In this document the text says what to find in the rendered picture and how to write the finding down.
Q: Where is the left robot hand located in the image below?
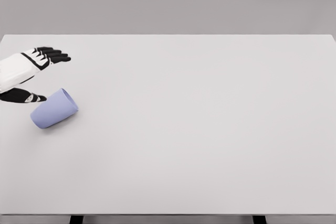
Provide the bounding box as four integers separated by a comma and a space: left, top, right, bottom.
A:
0, 47, 72, 104

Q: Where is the lavender plastic cup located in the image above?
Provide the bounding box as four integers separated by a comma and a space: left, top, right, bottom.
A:
29, 88, 79, 130

